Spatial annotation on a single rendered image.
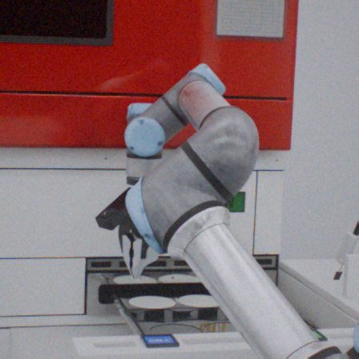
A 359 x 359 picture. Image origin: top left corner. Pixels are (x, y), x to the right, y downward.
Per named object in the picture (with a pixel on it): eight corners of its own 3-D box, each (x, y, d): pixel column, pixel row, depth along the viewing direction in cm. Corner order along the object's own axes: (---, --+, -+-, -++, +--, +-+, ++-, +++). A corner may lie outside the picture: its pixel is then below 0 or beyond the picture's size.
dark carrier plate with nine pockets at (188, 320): (117, 297, 216) (117, 295, 216) (266, 293, 225) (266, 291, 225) (150, 345, 183) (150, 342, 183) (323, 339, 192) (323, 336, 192)
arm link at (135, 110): (126, 104, 199) (127, 102, 207) (124, 159, 200) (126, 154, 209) (165, 106, 199) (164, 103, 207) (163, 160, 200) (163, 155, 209)
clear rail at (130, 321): (109, 298, 217) (109, 292, 217) (115, 298, 218) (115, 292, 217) (143, 351, 182) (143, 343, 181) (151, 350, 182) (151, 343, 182)
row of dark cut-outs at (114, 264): (86, 269, 219) (86, 259, 218) (274, 266, 229) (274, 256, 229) (87, 270, 218) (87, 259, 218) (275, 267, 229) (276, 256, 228)
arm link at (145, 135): (159, 98, 188) (159, 94, 199) (115, 136, 188) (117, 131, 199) (187, 129, 189) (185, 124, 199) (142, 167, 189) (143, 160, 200)
